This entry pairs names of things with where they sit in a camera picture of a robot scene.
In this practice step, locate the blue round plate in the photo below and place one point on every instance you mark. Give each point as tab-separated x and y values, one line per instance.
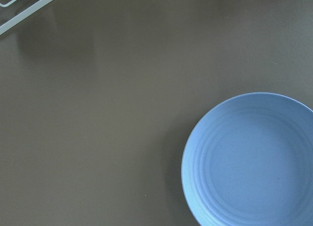
249	162

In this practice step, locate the white wire cup rack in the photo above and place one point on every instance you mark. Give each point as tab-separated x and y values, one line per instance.
13	12

